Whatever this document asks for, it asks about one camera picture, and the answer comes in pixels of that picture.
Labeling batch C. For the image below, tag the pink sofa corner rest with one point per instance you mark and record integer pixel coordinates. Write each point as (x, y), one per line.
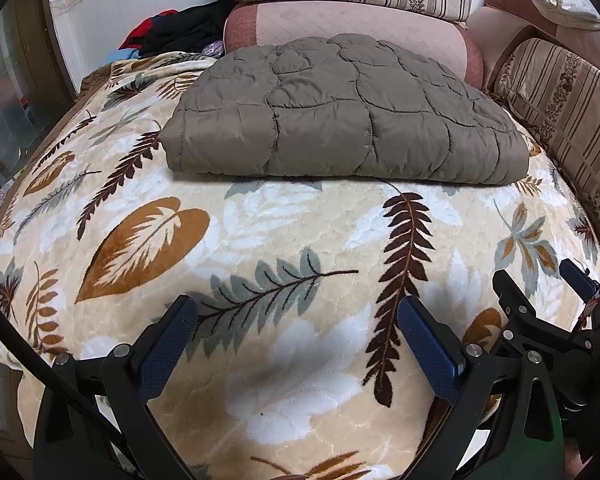
(505, 15)

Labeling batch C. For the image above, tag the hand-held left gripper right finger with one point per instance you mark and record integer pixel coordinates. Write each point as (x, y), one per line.
(430, 355)

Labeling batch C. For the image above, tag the pile of dark clothes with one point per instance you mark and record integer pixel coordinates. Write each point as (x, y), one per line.
(180, 30)

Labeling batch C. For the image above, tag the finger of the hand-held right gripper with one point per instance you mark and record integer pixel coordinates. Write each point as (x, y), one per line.
(577, 277)
(510, 295)

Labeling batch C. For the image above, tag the grey-brown quilted jacket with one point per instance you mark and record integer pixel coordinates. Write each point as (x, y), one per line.
(330, 110)

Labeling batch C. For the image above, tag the pink sofa seat cushion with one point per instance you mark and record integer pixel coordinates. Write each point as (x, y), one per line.
(380, 22)

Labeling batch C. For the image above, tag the cream leaf-print blanket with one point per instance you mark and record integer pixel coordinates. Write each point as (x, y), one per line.
(280, 230)

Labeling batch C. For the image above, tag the large striped floral cushion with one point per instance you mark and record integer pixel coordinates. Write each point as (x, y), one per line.
(570, 110)

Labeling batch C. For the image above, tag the glass door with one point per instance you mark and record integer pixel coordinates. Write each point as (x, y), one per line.
(10, 110)

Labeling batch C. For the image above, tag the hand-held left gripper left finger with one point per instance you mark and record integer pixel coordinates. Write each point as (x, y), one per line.
(172, 345)

